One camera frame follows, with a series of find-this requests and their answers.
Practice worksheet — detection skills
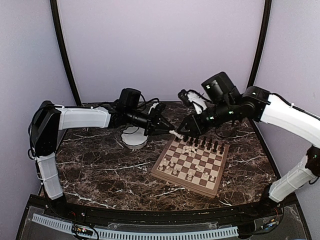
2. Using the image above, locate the black right frame post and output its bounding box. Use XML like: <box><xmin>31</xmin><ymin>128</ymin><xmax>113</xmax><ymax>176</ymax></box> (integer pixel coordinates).
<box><xmin>246</xmin><ymin>0</ymin><xmax>273</xmax><ymax>89</ymax></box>

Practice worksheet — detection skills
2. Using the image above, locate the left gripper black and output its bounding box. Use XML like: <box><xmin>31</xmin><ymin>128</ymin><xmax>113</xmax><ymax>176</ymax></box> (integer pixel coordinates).
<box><xmin>126</xmin><ymin>107</ymin><xmax>175</xmax><ymax>136</ymax></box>

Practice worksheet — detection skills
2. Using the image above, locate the black front rail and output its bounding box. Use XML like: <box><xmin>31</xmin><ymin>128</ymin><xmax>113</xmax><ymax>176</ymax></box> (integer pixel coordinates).
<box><xmin>29</xmin><ymin>194</ymin><xmax>296</xmax><ymax>228</ymax></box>

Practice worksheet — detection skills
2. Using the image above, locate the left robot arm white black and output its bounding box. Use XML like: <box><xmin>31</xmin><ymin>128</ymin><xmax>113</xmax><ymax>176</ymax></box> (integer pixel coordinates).
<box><xmin>28</xmin><ymin>88</ymin><xmax>175</xmax><ymax>218</ymax></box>

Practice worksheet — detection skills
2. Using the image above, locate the black frame post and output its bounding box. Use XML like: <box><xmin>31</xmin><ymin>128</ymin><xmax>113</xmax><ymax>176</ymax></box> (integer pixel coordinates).
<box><xmin>246</xmin><ymin>0</ymin><xmax>273</xmax><ymax>89</ymax></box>
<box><xmin>49</xmin><ymin>0</ymin><xmax>82</xmax><ymax>106</ymax></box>

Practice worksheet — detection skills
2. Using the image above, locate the white slotted cable duct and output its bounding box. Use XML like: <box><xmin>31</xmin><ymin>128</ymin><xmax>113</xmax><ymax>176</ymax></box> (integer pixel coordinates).
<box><xmin>31</xmin><ymin>213</ymin><xmax>239</xmax><ymax>240</ymax></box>

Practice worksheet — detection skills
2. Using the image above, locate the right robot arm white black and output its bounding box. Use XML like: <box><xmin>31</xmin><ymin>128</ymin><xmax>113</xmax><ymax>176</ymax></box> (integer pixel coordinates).
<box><xmin>177</xmin><ymin>71</ymin><xmax>320</xmax><ymax>217</ymax></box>

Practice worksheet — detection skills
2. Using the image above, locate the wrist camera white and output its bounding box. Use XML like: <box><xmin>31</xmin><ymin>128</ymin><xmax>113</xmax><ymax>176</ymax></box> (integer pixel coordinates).
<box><xmin>186</xmin><ymin>89</ymin><xmax>207</xmax><ymax>115</ymax></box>
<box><xmin>148</xmin><ymin>102</ymin><xmax>166</xmax><ymax>116</ymax></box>

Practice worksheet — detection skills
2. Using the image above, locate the white bishop chess piece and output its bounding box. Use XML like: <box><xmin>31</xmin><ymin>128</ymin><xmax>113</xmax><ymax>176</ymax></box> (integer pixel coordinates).
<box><xmin>169</xmin><ymin>130</ymin><xmax>184</xmax><ymax>139</ymax></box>

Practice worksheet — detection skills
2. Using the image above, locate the wooden chessboard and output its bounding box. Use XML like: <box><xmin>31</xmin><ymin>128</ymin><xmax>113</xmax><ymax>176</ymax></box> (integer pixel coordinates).
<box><xmin>151</xmin><ymin>136</ymin><xmax>230</xmax><ymax>198</ymax></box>

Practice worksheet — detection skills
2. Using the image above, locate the white scalloped bowl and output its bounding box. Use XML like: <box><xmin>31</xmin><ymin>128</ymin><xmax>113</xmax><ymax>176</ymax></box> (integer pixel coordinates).
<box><xmin>121</xmin><ymin>126</ymin><xmax>149</xmax><ymax>150</ymax></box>

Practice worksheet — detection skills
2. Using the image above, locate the black left frame post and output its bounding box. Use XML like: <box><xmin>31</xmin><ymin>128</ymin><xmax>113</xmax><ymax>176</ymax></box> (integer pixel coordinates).
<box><xmin>49</xmin><ymin>0</ymin><xmax>82</xmax><ymax>106</ymax></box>

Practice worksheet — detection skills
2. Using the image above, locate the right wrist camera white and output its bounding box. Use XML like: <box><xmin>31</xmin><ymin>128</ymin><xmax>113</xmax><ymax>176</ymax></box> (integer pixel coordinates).
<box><xmin>186</xmin><ymin>89</ymin><xmax>207</xmax><ymax>115</ymax></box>

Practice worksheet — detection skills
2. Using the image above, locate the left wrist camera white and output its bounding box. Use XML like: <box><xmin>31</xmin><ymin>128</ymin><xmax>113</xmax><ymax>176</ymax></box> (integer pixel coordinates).
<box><xmin>148</xmin><ymin>102</ymin><xmax>166</xmax><ymax>116</ymax></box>

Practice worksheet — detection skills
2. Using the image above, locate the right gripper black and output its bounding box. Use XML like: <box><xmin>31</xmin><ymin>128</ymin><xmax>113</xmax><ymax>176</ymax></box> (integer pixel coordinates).
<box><xmin>177</xmin><ymin>98</ymin><xmax>237</xmax><ymax>137</ymax></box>

